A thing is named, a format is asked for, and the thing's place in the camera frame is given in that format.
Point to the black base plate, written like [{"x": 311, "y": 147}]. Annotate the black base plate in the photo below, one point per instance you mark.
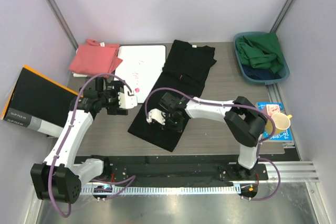
[{"x": 217, "y": 167}]

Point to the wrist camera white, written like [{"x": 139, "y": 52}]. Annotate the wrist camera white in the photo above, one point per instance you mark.
[
  {"x": 156, "y": 116},
  {"x": 127, "y": 99}
]

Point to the black clip file folder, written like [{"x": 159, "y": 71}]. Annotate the black clip file folder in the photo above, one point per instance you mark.
[{"x": 38, "y": 103}]

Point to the black t shirt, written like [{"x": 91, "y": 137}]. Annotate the black t shirt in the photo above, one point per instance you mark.
[{"x": 186, "y": 69}]

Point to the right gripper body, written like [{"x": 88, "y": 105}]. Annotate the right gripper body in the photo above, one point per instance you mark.
[{"x": 174, "y": 123}]

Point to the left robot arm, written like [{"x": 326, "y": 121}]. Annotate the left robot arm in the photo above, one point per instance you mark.
[{"x": 58, "y": 179}]

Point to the left aluminium frame post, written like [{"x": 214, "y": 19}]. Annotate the left aluminium frame post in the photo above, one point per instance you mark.
[{"x": 62, "y": 22}]

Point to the aluminium rail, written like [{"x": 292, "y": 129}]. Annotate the aluminium rail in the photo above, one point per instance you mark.
[{"x": 286, "y": 172}]

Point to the blue plastic basket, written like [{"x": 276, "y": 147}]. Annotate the blue plastic basket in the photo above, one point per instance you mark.
[{"x": 284, "y": 72}]

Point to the green t shirt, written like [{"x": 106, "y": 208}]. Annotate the green t shirt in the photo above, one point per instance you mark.
[{"x": 261, "y": 51}]

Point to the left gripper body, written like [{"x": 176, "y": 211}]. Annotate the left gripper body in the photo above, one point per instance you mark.
[{"x": 111, "y": 103}]

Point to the folded pink t shirt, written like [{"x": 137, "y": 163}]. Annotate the folded pink t shirt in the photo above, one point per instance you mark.
[{"x": 95, "y": 57}]

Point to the navy blue t shirt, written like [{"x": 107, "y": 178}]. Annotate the navy blue t shirt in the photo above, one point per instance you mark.
[{"x": 260, "y": 74}]

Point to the yellow cup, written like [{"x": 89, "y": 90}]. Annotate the yellow cup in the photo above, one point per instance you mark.
[{"x": 282, "y": 123}]

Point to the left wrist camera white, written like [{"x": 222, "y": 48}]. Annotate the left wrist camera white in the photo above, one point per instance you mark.
[{"x": 127, "y": 99}]

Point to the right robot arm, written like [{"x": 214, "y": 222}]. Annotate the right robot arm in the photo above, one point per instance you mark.
[{"x": 245, "y": 123}]

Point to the folded white t shirt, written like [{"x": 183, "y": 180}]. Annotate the folded white t shirt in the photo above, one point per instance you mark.
[{"x": 77, "y": 75}]

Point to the blue book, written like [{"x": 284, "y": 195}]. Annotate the blue book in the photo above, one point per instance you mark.
[{"x": 284, "y": 136}]

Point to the white whiteboard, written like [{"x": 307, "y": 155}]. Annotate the white whiteboard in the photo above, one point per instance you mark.
[{"x": 141, "y": 66}]

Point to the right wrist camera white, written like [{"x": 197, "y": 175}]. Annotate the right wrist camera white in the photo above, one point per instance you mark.
[{"x": 156, "y": 116}]

